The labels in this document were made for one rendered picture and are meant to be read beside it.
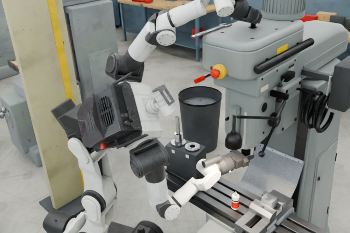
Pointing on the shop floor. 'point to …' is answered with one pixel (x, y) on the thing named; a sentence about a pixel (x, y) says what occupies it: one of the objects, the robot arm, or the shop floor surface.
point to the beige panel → (45, 76)
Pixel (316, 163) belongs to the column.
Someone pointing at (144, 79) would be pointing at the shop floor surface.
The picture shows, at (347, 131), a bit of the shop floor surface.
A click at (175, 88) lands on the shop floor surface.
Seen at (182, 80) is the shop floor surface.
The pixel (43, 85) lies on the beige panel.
